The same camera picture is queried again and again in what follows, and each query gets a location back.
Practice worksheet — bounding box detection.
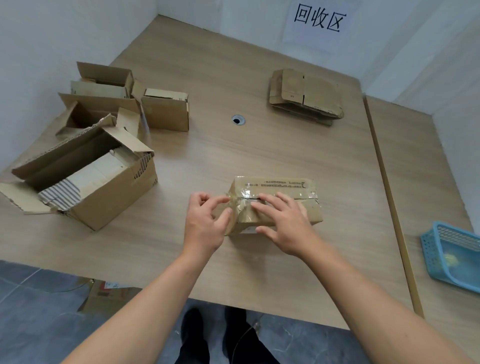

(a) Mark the person's left hand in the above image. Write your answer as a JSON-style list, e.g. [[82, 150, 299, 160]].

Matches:
[[182, 192, 234, 260]]

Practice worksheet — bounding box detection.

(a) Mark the person's right hand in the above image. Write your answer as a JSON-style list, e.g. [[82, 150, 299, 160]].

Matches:
[[250, 192, 320, 260]]

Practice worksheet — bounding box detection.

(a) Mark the taped brown cardboard box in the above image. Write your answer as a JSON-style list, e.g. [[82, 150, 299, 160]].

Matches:
[[212, 175, 324, 236]]

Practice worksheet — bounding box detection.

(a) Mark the person's right forearm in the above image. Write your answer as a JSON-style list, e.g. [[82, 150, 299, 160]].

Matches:
[[280, 244, 479, 364]]

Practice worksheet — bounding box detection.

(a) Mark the person's left forearm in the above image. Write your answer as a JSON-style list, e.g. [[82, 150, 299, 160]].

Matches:
[[62, 248, 226, 364]]

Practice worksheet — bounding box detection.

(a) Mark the stack of flattened cardboard boxes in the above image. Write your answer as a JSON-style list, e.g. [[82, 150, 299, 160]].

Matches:
[[268, 68, 345, 127]]

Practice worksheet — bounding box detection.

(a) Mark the large torn open cardboard box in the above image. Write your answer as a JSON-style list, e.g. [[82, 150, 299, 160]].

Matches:
[[0, 112, 158, 232]]

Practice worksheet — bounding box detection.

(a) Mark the small brown cardboard box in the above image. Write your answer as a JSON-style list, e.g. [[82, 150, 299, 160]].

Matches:
[[141, 88, 191, 133]]

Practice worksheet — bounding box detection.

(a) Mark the white inner carton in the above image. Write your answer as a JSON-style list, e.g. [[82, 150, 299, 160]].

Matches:
[[68, 148, 140, 196]]

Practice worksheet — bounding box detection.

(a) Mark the printed cardboard box on floor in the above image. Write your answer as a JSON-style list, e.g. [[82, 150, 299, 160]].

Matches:
[[76, 279, 143, 316]]

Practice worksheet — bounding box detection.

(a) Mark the blue plastic basket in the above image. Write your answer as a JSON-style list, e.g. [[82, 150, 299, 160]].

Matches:
[[419, 221, 480, 294]]

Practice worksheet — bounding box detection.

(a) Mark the striped packing paper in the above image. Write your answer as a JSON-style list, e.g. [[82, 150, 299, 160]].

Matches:
[[38, 178, 83, 211]]

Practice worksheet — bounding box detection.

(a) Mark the medium open empty cardboard box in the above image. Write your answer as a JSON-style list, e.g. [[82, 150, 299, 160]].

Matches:
[[55, 92, 146, 142]]

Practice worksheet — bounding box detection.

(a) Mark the open cardboard box with insert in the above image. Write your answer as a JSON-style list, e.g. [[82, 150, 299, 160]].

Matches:
[[70, 61, 135, 100]]

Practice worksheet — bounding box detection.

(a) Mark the white paper wall sign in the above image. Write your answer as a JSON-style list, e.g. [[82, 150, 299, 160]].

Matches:
[[281, 0, 348, 53]]

